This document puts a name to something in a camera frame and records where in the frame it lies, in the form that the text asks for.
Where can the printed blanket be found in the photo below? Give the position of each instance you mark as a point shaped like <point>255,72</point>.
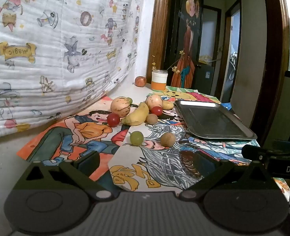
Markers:
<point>49,54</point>

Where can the red cherry tomato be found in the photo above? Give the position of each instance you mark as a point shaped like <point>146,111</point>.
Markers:
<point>157,110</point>
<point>113,120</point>

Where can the red apple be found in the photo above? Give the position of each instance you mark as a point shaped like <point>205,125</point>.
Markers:
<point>140,81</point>

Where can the small yellow banana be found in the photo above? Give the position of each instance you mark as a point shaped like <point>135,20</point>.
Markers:
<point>168,105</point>

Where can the large yellow banana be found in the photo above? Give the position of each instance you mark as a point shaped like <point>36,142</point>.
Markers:
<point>137,114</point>

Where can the painting of a woman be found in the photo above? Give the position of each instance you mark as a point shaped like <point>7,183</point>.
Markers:
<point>186,41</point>

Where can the black appliance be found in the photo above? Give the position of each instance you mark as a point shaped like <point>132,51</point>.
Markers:
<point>204,78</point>

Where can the yellow dried flower sprigs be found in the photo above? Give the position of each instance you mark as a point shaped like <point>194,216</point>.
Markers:
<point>154,66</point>

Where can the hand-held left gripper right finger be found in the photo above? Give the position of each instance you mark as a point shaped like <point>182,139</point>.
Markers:
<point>201,164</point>

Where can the white and orange jar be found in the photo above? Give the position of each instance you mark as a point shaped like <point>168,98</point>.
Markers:
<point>159,80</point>

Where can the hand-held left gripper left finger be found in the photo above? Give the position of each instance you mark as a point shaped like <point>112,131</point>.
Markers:
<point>89,164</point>

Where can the green grape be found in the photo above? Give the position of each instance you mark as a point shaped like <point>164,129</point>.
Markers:
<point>136,138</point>
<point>130,100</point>

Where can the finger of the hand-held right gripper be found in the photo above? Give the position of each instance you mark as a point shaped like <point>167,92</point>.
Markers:
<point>254,152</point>

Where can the yellow crinkled bag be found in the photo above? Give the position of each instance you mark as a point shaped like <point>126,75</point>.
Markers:
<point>205,59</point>

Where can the cartoon boys drawing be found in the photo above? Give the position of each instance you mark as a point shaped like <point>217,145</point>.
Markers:
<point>61,137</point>

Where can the wooden door frame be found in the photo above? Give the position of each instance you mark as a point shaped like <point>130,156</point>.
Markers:
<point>159,29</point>
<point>275,54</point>

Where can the striped pepino melon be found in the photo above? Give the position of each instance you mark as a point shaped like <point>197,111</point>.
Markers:
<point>119,106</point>
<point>153,101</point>

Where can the metal tray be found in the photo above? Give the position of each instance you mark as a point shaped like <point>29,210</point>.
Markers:
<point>213,123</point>

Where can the yellow bear drawing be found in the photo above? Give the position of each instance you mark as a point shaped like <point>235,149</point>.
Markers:
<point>201,97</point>

